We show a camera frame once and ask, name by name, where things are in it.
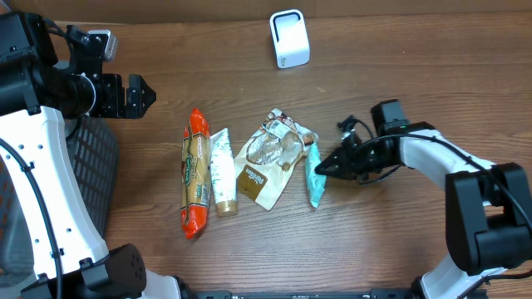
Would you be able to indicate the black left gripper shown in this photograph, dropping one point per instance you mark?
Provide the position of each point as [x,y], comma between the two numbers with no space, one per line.
[125,96]

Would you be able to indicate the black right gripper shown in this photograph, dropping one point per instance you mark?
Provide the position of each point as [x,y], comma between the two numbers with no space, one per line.
[354,157]

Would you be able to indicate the teal wet wipes pack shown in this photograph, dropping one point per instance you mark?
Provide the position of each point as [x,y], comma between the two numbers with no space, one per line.
[315,182]

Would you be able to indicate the beige grain snack pouch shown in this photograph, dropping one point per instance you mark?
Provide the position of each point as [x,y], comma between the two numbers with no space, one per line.
[266,162]

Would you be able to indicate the orange spaghetti packet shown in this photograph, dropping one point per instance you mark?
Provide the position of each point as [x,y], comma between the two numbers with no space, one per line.
[195,175]

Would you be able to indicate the white gold-capped cream tube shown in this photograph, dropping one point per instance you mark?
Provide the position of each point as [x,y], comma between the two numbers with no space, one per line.
[223,175]

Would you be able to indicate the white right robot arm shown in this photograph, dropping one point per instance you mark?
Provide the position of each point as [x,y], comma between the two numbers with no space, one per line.
[488,205]

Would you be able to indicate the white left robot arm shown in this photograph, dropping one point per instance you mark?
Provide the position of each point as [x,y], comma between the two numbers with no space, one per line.
[50,75]

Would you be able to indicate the white barcode scanner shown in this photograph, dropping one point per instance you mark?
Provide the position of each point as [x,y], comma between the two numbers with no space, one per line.
[290,38]

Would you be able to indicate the grey plastic shopping basket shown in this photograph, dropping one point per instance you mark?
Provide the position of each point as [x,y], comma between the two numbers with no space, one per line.
[94,154]

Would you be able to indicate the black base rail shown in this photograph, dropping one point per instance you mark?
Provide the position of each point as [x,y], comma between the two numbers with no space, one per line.
[316,295]

